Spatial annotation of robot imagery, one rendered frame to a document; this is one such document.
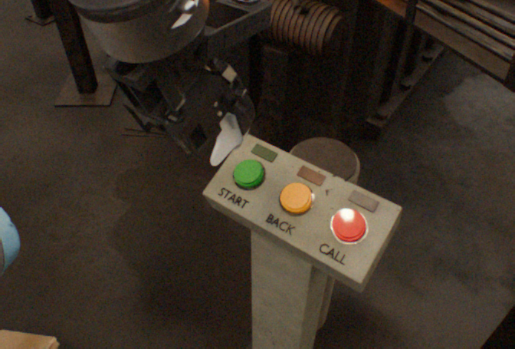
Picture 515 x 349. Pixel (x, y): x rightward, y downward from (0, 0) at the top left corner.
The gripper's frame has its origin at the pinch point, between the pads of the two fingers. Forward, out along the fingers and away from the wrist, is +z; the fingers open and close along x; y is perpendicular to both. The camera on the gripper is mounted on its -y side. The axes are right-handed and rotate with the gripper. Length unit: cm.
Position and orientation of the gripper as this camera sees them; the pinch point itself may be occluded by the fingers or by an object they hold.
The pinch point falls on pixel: (234, 135)
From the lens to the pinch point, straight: 54.2
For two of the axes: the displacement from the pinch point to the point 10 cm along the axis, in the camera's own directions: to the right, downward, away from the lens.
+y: -5.3, 7.9, -3.2
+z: 2.1, 4.9, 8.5
